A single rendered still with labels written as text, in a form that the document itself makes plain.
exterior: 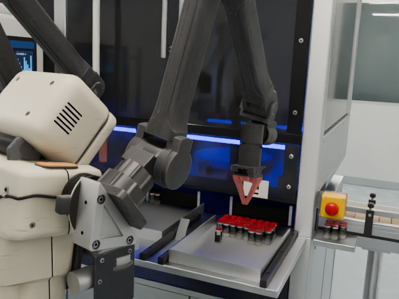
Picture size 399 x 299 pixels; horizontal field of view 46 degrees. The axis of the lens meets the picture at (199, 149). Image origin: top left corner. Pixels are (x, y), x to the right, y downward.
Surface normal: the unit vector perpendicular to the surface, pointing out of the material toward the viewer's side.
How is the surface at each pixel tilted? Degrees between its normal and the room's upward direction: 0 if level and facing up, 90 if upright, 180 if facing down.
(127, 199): 90
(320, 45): 90
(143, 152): 39
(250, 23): 102
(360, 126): 90
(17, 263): 90
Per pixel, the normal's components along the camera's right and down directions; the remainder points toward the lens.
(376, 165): -0.39, 0.15
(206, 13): 0.78, 0.31
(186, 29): -0.52, 0.00
